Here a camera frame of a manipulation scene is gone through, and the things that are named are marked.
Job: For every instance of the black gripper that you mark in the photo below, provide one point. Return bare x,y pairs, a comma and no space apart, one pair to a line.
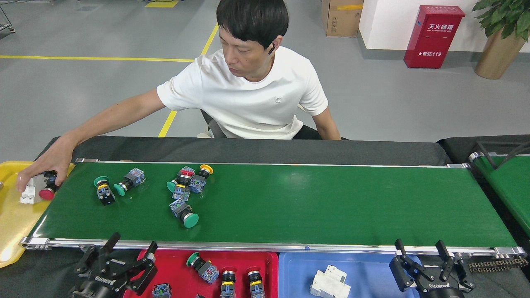
103,287
441,290

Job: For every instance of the red mushroom button switch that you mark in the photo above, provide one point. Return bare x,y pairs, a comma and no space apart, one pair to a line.
181,193
161,291
256,291
227,289
46,193

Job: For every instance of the white circuit breaker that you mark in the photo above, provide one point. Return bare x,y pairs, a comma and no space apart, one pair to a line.
30,192
329,283

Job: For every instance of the person's right forearm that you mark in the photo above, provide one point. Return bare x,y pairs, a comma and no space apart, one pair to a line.
91,124

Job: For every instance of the yellow plastic tray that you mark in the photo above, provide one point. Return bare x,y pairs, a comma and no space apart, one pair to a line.
16,223

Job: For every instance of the short green conveyor belt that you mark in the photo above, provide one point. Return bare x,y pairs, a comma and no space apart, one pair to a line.
513,186

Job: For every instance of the long green conveyor belt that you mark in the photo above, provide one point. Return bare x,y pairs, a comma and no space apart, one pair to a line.
331,207

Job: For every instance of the person's right hand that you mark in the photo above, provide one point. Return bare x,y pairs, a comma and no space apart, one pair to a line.
54,159

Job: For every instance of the red plastic bin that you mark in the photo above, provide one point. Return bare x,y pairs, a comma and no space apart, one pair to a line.
174,269

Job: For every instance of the blue plastic bin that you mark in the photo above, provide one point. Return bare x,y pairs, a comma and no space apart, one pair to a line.
372,277

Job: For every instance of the grey office chair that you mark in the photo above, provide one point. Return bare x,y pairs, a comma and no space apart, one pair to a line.
217,130

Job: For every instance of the person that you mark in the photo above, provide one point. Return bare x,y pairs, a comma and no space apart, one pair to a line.
248,103

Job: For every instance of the gold planter pot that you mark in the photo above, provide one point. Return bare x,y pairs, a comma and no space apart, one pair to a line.
497,60

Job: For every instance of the red fire extinguisher box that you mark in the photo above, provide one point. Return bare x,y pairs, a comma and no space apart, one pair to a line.
432,39

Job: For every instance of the metal rack with wheels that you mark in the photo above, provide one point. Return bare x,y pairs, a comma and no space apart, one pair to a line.
12,29

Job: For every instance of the black earbud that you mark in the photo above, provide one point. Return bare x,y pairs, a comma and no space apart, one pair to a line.
271,49

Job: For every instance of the brown cardboard box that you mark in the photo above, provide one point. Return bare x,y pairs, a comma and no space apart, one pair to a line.
341,18

